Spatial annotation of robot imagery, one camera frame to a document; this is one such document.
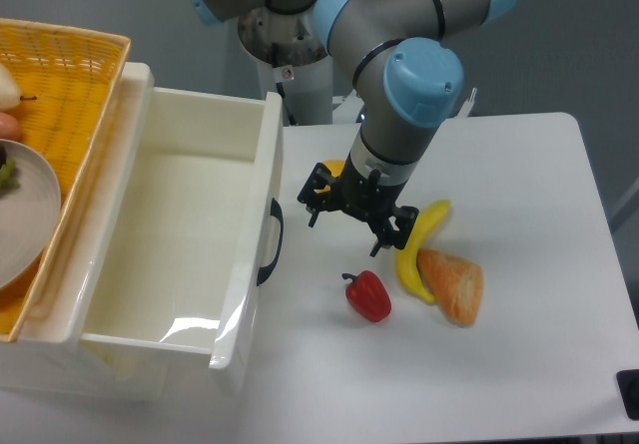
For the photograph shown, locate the black object at table edge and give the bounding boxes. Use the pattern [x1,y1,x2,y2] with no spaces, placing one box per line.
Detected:
[616,369,639,421]

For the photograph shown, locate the white drawer cabinet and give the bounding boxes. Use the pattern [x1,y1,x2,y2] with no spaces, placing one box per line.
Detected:
[0,62,261,405]

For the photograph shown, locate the white pear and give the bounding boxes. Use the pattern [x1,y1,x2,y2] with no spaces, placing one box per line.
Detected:
[0,64,37,112]

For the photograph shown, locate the orange bread wedge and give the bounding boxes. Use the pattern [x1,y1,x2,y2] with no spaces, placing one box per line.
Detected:
[417,248,483,327]

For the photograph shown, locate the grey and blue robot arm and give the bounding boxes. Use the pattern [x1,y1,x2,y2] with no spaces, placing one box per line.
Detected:
[191,0,517,249]

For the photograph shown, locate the red bell pepper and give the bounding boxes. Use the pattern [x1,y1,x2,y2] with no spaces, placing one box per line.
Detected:
[341,270,391,323]

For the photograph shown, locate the orange fruit behind gripper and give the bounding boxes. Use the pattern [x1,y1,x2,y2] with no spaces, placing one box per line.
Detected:
[316,160,345,194]

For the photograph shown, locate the grey plate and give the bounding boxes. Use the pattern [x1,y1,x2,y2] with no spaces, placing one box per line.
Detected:
[1,140,61,287]

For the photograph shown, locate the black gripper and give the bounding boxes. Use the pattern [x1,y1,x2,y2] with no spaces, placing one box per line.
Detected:
[298,154,418,257]

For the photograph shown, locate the black drawer handle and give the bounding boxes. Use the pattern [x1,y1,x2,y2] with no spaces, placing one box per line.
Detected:
[257,198,285,286]

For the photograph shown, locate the white plastic drawer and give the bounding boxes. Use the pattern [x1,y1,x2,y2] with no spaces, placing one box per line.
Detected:
[83,89,283,372]

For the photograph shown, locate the green grapes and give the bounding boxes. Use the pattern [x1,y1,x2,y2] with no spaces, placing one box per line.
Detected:
[0,145,20,193]

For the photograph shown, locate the yellow wicker basket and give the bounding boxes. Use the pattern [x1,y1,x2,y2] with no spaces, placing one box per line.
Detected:
[1,18,131,343]

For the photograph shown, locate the pink peach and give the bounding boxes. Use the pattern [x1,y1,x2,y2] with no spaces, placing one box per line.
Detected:
[0,112,23,142]

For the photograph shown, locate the yellow banana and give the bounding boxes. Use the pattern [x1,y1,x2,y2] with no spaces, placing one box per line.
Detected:
[394,200,451,304]

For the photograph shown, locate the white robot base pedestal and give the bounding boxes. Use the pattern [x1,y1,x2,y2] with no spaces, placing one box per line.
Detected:
[238,7,333,126]

